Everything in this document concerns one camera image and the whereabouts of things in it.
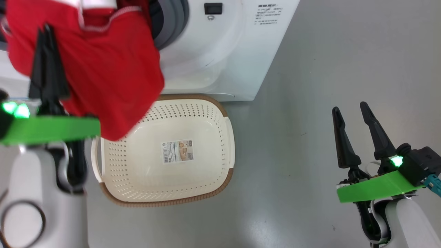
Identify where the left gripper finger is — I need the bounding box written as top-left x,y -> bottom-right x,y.
47,23 -> 71,114
28,29 -> 49,114

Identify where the red and white garment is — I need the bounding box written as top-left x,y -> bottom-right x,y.
2,0 -> 165,142

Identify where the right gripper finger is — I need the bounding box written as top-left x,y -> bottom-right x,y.
360,102 -> 397,161
332,106 -> 362,169

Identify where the paper label inside basket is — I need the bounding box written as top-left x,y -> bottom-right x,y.
161,139 -> 194,164

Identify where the cream perforated laundry basket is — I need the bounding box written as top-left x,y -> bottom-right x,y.
91,94 -> 235,208

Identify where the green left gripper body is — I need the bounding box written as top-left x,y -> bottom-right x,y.
0,102 -> 101,145

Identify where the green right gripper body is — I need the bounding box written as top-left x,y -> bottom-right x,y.
337,160 -> 426,204

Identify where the white front-load washing machine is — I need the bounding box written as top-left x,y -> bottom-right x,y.
0,0 -> 300,102

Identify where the teal right camera connector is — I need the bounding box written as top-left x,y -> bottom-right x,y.
424,174 -> 441,198

